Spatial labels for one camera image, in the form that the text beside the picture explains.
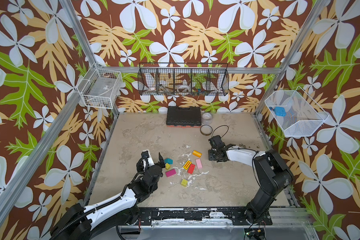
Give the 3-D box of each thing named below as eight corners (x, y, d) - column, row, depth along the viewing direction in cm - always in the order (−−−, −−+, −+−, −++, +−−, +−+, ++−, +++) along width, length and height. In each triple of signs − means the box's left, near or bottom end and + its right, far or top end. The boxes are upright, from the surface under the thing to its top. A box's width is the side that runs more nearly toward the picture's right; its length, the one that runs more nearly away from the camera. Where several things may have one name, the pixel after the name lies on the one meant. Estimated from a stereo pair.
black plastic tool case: (166, 128, 112) (165, 124, 108) (167, 110, 124) (167, 105, 120) (201, 128, 112) (202, 124, 108) (199, 110, 124) (200, 105, 120)
